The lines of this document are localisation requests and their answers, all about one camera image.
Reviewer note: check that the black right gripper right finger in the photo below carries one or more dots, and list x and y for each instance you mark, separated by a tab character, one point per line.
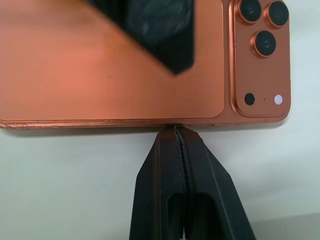
212	195

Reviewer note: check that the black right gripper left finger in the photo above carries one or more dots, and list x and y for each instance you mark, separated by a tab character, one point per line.
160	190

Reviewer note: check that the orange smartphone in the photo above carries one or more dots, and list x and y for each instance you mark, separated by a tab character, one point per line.
75	75

